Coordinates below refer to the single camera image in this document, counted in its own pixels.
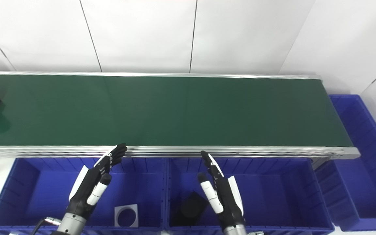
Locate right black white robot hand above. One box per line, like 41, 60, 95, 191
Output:
197, 150, 246, 227

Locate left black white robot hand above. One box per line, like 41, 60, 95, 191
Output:
67, 143, 128, 218

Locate black block part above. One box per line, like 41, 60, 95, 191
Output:
172, 191, 208, 227

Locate blue plastic bin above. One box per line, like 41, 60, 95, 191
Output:
164, 158, 335, 235
315, 95, 376, 232
0, 158, 169, 235

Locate green conveyor belt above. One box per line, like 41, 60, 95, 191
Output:
0, 74, 353, 148
0, 70, 361, 161

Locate aluminium conveyor leg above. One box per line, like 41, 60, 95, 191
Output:
311, 158, 331, 170

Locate grey square plate with hole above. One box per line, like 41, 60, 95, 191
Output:
115, 204, 139, 228

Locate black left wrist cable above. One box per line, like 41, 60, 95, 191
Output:
31, 217, 61, 235

